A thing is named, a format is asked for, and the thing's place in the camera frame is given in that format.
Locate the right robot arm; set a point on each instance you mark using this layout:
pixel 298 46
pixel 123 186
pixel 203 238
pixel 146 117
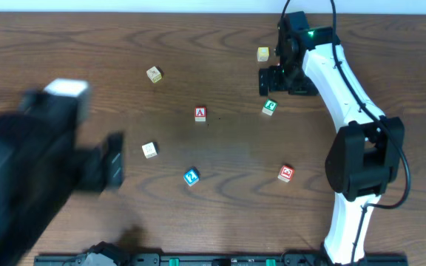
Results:
pixel 366 166

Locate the wooden block with dragonfly drawing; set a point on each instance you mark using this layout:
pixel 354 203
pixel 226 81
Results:
pixel 154 74

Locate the red letter E block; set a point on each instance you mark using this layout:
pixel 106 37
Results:
pixel 286 173

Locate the green letter block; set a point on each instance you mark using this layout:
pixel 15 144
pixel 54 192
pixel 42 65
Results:
pixel 269 107

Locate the blue number 2 block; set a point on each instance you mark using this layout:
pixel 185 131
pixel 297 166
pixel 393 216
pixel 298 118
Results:
pixel 191 176

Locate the black mounting rail with bases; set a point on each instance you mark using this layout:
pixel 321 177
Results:
pixel 109 254

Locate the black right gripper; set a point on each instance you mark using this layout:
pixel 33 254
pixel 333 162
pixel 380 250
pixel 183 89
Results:
pixel 265 81

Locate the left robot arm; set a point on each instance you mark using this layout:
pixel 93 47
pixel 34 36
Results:
pixel 40 167

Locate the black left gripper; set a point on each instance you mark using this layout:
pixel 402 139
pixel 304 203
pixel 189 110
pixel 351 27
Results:
pixel 113 159

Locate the yellow-topped wooden block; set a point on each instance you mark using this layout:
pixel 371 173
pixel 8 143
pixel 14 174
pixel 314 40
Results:
pixel 262 54

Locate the red letter A block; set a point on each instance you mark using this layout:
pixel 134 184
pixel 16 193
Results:
pixel 200 114

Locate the plain wooden number 5 block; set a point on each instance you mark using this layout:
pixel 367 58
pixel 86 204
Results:
pixel 149 150

